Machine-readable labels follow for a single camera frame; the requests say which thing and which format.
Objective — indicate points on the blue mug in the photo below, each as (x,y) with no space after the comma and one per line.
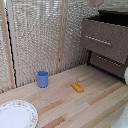
(42,80)

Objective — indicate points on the white grey robot base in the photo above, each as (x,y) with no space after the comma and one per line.
(121,120)

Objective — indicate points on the dark brown drawer cabinet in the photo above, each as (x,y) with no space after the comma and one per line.
(95,56)

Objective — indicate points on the yellow orange block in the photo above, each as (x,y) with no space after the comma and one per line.
(77,87)

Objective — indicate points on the woven bamboo screen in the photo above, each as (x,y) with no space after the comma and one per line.
(33,36)

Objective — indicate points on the white floral rim plate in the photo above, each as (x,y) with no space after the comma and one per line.
(16,115)

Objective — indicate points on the wooden screen frame post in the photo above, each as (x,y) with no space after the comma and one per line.
(7,46)

